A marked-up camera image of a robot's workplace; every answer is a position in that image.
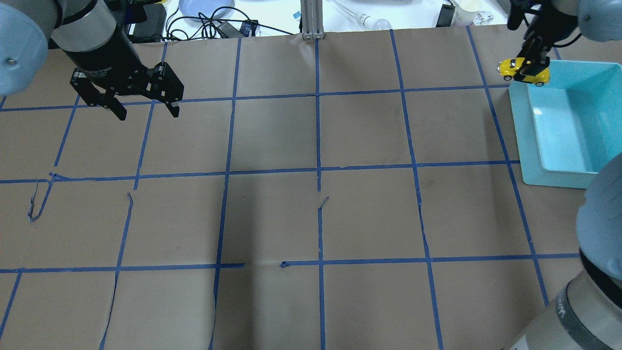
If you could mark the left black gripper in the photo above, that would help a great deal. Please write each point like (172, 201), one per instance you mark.
(108, 57)

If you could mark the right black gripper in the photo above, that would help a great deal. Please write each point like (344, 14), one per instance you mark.
(538, 48)

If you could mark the yellow beetle toy car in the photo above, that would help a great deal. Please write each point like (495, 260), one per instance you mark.
(522, 70)

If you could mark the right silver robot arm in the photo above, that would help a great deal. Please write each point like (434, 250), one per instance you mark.
(586, 313)

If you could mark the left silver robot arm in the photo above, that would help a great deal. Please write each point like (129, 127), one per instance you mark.
(27, 26)

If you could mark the black power adapter brick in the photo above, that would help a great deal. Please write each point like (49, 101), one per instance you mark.
(148, 22)

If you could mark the teal plastic storage bin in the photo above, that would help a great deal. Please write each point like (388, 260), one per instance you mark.
(570, 128)

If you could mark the white paper cup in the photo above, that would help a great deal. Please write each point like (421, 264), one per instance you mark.
(466, 11)

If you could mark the blue plastic plate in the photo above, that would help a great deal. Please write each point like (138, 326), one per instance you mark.
(190, 9)

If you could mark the white light bulb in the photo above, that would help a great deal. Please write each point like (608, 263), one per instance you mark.
(364, 20)

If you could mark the aluminium frame post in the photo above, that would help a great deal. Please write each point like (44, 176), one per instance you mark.
(312, 19)

